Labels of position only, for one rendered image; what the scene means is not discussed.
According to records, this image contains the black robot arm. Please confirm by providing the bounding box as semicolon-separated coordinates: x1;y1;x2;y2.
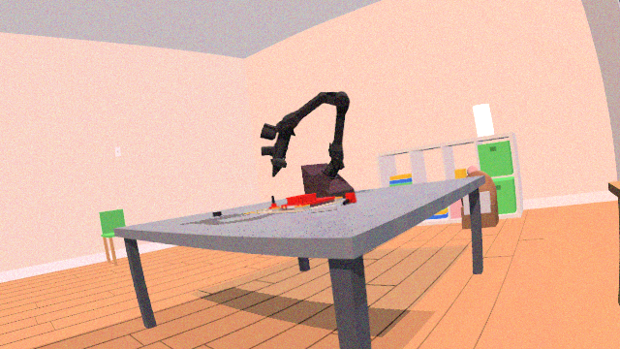
260;91;351;179

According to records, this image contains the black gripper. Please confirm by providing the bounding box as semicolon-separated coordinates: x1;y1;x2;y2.
270;142;288;177

